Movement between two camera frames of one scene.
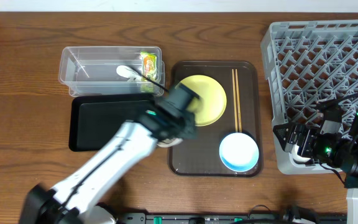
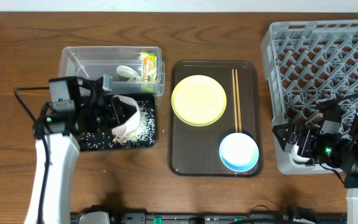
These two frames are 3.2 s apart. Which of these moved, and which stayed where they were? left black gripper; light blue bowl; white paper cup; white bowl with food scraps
Moved: white bowl with food scraps; left black gripper
Stayed: light blue bowl; white paper cup
